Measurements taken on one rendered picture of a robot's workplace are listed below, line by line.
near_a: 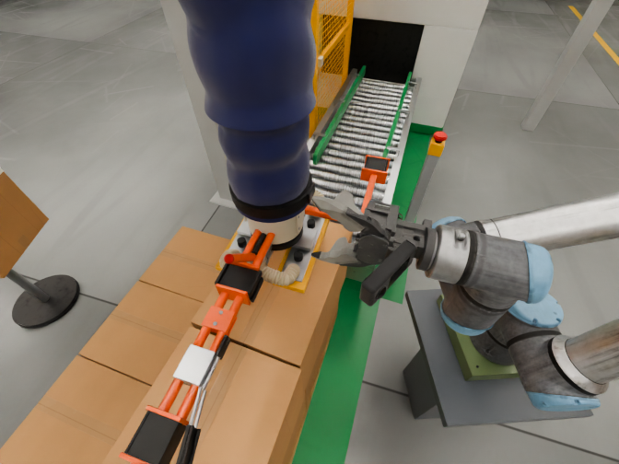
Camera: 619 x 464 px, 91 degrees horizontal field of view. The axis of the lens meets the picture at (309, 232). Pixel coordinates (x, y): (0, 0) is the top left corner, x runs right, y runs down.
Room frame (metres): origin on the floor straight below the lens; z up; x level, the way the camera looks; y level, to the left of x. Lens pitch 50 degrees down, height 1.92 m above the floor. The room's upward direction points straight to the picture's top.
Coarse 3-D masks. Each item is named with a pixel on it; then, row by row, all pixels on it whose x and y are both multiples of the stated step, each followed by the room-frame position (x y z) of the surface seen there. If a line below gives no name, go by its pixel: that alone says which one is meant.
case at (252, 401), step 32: (256, 352) 0.33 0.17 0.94; (160, 384) 0.24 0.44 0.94; (224, 384) 0.24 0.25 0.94; (256, 384) 0.24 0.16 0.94; (288, 384) 0.24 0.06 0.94; (224, 416) 0.16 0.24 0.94; (256, 416) 0.16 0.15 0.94; (288, 416) 0.17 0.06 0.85; (224, 448) 0.08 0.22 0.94; (256, 448) 0.08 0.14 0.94
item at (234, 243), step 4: (240, 224) 0.70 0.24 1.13; (236, 232) 0.66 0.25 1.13; (236, 236) 0.65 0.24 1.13; (240, 236) 0.64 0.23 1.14; (244, 236) 0.64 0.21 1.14; (248, 236) 0.64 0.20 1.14; (232, 240) 0.63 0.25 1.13; (236, 240) 0.62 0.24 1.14; (240, 240) 0.61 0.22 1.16; (244, 240) 0.61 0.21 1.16; (248, 240) 0.62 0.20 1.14; (228, 244) 0.61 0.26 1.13; (232, 244) 0.61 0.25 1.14; (236, 244) 0.61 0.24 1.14; (240, 244) 0.59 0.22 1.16; (244, 244) 0.60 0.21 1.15; (228, 248) 0.60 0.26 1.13; (232, 248) 0.59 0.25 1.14; (236, 248) 0.59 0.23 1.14; (240, 248) 0.59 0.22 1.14; (244, 248) 0.59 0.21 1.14; (240, 252) 0.58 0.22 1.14; (216, 264) 0.53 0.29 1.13; (216, 268) 0.52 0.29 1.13; (220, 268) 0.52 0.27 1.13
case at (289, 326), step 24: (336, 264) 0.66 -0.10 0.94; (264, 288) 0.56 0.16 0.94; (312, 288) 0.56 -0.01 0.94; (336, 288) 0.67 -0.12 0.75; (240, 312) 0.47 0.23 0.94; (264, 312) 0.47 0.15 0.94; (288, 312) 0.47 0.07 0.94; (312, 312) 0.47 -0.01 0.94; (240, 336) 0.38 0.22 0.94; (264, 336) 0.38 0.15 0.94; (288, 336) 0.38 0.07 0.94; (312, 336) 0.39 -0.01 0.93; (288, 360) 0.31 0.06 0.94; (312, 360) 0.40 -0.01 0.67
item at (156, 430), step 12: (156, 408) 0.12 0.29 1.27; (144, 420) 0.10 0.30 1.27; (156, 420) 0.10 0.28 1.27; (168, 420) 0.10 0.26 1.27; (180, 420) 0.10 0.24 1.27; (144, 432) 0.08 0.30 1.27; (156, 432) 0.08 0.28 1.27; (168, 432) 0.08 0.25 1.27; (180, 432) 0.08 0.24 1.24; (132, 444) 0.06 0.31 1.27; (144, 444) 0.06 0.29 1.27; (156, 444) 0.06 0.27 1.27; (168, 444) 0.06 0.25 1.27; (120, 456) 0.05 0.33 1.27; (132, 456) 0.05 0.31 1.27; (144, 456) 0.05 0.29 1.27; (156, 456) 0.05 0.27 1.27; (168, 456) 0.05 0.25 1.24
